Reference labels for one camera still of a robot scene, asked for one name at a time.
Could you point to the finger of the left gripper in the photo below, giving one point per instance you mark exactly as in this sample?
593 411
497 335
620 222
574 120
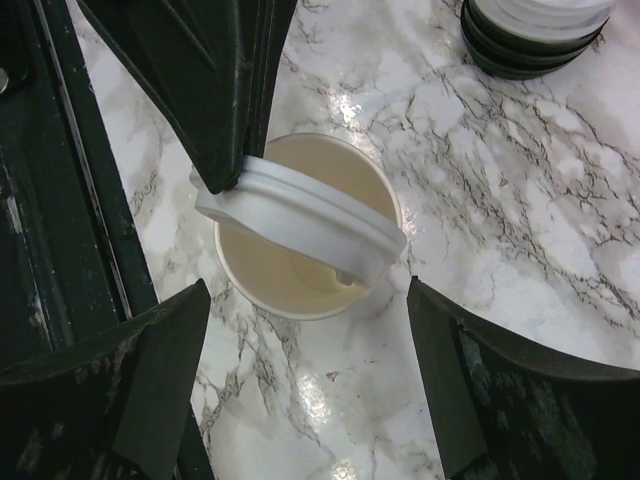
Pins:
189 58
272 19

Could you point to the single white cup lid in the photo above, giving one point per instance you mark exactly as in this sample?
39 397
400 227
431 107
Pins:
303 215

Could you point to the stack of cup lids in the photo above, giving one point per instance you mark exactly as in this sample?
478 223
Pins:
522 40

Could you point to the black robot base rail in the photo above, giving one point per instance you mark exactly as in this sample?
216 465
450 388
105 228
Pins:
71 261

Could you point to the single white paper cup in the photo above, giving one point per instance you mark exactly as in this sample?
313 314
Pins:
288 284

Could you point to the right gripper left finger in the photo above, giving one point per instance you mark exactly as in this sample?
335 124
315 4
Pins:
113 406

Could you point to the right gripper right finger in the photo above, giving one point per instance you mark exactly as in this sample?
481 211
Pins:
505 407

